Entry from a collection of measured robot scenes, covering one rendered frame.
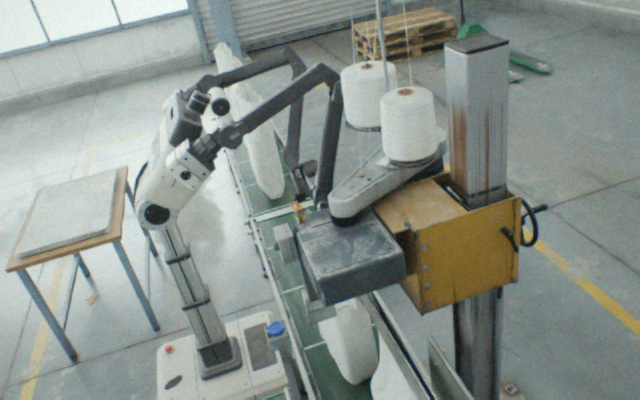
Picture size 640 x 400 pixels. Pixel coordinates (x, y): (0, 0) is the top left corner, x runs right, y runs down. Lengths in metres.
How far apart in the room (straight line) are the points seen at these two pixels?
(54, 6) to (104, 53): 0.94
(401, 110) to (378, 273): 0.41
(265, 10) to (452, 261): 7.72
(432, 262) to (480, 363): 0.62
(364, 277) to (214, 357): 1.39
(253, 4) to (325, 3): 1.24
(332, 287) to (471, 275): 0.47
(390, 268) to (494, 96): 0.51
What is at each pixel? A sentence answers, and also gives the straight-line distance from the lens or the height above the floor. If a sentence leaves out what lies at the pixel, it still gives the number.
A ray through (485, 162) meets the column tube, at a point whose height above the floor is 1.44.
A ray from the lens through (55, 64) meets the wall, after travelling 9.10.
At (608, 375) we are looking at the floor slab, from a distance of 2.84.
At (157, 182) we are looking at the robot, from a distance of 1.88.
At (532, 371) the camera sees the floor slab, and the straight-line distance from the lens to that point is 2.79.
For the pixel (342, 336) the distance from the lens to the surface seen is 2.00.
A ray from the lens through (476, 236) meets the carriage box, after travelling 1.48.
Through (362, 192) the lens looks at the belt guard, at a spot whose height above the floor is 1.42.
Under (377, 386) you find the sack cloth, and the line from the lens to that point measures 1.64.
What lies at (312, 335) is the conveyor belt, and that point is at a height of 0.38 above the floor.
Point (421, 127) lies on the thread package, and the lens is 1.26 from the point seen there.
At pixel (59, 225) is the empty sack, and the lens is 3.23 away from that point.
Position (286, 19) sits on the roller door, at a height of 0.39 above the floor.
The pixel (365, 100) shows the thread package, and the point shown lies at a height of 1.62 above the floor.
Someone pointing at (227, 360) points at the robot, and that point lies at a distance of 2.59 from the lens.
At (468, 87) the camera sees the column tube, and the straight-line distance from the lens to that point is 1.33.
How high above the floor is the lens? 2.15
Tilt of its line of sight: 31 degrees down
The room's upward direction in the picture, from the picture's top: 11 degrees counter-clockwise
